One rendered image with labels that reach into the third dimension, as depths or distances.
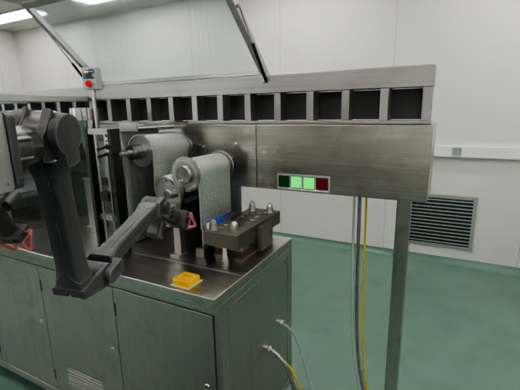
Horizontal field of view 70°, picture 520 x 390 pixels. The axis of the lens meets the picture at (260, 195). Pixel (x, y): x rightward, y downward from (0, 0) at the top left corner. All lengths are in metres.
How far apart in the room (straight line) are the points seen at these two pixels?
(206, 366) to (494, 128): 3.17
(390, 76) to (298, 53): 2.71
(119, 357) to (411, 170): 1.42
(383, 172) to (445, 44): 2.46
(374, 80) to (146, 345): 1.37
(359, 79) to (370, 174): 0.38
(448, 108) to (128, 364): 3.26
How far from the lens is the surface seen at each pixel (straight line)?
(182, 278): 1.37
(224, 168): 1.68
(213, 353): 1.43
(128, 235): 1.11
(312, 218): 4.27
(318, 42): 4.13
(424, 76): 1.54
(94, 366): 1.99
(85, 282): 0.94
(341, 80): 1.59
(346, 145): 1.58
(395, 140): 1.54
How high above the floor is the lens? 1.51
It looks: 13 degrees down
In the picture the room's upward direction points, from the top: 1 degrees counter-clockwise
